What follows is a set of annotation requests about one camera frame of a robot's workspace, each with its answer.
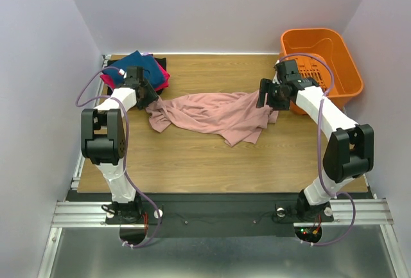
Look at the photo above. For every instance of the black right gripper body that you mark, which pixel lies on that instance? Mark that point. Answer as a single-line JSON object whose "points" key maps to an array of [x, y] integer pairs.
{"points": [[264, 92]]}

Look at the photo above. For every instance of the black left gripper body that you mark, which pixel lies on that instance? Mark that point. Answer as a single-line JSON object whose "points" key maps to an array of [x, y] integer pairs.
{"points": [[147, 90]]}

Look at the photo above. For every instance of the pink printed t-shirt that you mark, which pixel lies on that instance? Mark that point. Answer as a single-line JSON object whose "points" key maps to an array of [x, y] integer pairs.
{"points": [[234, 116]]}

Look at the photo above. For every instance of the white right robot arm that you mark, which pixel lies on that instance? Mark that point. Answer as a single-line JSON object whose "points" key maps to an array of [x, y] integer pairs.
{"points": [[350, 150]]}

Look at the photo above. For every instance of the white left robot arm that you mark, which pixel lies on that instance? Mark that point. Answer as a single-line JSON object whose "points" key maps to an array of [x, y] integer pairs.
{"points": [[104, 141]]}

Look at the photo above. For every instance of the folded red t-shirt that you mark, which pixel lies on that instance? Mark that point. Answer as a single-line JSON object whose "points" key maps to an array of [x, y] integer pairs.
{"points": [[159, 81]]}

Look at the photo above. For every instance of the orange plastic basket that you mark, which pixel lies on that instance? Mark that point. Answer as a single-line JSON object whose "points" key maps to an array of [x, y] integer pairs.
{"points": [[309, 46]]}

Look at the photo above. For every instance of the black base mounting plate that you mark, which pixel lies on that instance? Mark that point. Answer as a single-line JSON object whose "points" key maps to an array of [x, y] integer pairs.
{"points": [[214, 215]]}

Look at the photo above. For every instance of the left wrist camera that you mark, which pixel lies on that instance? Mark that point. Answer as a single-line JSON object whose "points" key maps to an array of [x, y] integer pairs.
{"points": [[134, 73]]}

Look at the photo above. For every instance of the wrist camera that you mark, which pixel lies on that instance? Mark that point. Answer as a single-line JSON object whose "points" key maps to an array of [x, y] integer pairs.
{"points": [[287, 71], [134, 73]]}

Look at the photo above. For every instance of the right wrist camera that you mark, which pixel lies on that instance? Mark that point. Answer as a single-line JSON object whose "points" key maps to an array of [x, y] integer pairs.
{"points": [[287, 71]]}

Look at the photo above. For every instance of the aluminium front rail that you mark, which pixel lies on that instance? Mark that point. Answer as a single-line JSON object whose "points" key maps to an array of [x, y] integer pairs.
{"points": [[359, 212]]}

